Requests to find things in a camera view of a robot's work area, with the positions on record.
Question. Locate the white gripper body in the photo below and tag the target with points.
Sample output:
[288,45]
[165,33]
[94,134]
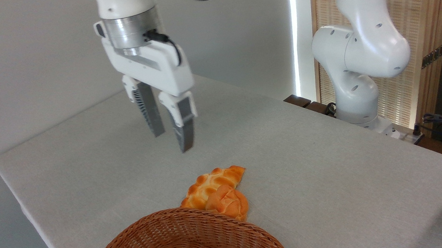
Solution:
[167,70]

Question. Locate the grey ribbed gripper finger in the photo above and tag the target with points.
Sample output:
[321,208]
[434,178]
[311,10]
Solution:
[184,119]
[150,110]

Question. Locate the round knotted bread roll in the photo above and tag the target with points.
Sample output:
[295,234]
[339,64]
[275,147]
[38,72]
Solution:
[228,204]

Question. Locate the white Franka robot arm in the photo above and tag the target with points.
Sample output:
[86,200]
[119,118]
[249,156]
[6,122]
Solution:
[363,45]

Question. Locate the long braided bread loaf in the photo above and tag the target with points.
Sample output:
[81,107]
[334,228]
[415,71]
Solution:
[218,177]

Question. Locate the brown wicker basket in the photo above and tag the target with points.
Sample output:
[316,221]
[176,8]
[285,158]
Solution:
[184,245]

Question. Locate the light grey tablecloth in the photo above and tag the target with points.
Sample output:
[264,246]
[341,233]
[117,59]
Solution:
[290,166]

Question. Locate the white power strip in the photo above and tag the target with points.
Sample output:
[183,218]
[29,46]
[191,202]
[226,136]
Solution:
[406,134]

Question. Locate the black screen hinge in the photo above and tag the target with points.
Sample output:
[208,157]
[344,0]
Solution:
[432,56]

